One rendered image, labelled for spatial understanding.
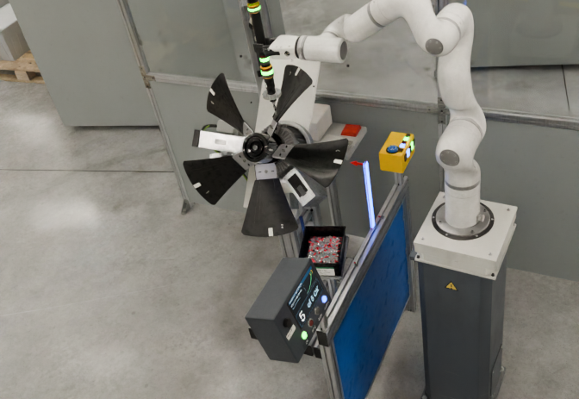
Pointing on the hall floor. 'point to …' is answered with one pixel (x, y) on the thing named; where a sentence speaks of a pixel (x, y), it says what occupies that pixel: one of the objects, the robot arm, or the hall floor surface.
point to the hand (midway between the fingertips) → (262, 45)
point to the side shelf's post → (334, 203)
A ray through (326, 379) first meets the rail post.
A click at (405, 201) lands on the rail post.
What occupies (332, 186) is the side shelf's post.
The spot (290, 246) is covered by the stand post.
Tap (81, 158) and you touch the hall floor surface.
